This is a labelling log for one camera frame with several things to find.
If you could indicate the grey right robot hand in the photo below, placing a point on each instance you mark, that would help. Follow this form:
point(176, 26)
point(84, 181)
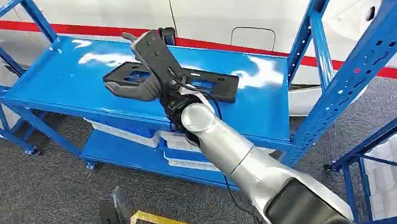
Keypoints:
point(136, 90)

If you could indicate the black frame part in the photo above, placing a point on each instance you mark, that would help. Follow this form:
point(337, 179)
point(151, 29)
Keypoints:
point(217, 86)

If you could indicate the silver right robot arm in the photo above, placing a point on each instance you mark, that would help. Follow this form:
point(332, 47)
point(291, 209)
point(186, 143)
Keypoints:
point(227, 147)

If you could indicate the white foam tray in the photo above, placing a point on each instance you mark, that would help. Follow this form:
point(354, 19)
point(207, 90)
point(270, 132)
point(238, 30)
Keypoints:
point(179, 143)
point(125, 135)
point(187, 163)

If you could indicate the blue metal shelf rack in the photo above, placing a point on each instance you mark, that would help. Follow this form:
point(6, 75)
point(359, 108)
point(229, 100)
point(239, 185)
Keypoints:
point(64, 81)
point(373, 140)

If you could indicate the rack caster wheel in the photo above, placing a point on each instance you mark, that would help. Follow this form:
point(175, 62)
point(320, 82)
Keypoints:
point(328, 167)
point(91, 165)
point(34, 152)

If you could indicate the white car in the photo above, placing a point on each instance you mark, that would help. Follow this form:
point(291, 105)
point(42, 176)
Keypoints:
point(214, 15)

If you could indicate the black robot foot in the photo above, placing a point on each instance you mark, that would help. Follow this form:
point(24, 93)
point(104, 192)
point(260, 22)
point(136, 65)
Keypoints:
point(117, 214)

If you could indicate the yellow floor tape strip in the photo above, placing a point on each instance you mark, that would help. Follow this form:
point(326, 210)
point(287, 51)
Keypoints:
point(170, 223)

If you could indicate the white foam block stack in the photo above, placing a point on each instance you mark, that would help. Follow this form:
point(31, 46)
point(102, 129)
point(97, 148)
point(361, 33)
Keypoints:
point(396, 182)

